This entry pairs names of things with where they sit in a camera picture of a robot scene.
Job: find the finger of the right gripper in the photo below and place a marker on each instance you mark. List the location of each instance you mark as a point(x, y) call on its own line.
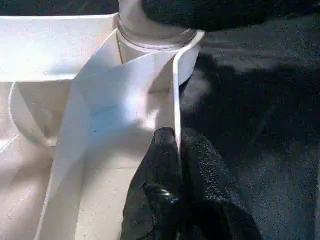
point(225, 12)

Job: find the white plastic table leg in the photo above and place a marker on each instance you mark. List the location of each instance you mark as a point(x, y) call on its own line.
point(150, 27)

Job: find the white plastic table top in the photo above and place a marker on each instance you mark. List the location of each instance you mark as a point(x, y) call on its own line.
point(75, 110)

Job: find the black work mat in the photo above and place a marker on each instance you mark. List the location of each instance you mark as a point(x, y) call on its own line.
point(260, 125)

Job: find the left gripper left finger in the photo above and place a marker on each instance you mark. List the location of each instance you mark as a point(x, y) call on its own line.
point(155, 200)

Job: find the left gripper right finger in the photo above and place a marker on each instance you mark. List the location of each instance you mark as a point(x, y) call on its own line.
point(215, 200)

